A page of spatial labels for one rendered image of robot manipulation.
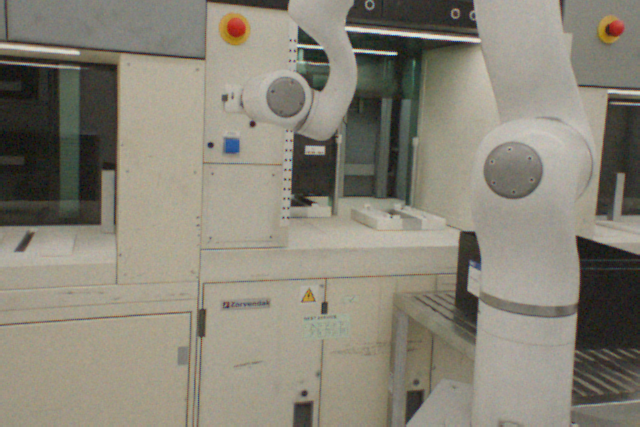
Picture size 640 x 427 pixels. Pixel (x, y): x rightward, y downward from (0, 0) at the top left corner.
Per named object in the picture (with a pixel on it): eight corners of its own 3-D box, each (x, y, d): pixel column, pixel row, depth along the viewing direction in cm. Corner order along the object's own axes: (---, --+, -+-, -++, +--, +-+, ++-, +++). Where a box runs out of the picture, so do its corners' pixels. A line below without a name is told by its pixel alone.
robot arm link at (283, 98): (301, 87, 110) (252, 65, 106) (325, 84, 97) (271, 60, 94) (284, 132, 110) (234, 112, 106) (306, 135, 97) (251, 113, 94)
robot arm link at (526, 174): (585, 301, 86) (602, 121, 83) (555, 339, 70) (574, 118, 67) (494, 284, 92) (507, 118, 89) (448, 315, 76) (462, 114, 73)
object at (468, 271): (451, 305, 145) (456, 230, 143) (562, 304, 151) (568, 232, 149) (516, 351, 118) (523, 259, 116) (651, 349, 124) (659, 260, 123)
